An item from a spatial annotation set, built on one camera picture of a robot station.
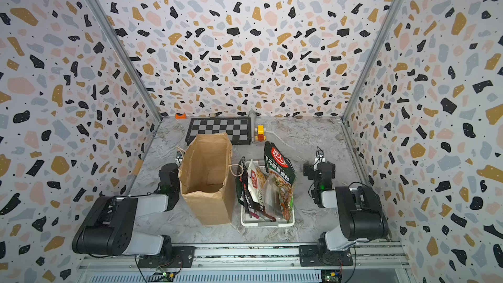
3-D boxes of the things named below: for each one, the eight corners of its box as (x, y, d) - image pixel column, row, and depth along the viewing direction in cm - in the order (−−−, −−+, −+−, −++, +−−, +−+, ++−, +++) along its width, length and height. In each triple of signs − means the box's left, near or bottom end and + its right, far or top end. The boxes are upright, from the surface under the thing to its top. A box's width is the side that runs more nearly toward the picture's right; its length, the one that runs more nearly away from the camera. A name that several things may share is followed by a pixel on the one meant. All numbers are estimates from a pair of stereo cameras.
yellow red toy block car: (255, 141, 110) (254, 136, 107) (255, 129, 116) (255, 124, 113) (266, 141, 110) (266, 137, 107) (266, 129, 116) (266, 124, 113)
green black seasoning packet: (285, 198, 91) (291, 172, 72) (261, 172, 100) (262, 142, 82) (290, 194, 93) (297, 167, 74) (266, 168, 102) (268, 138, 83)
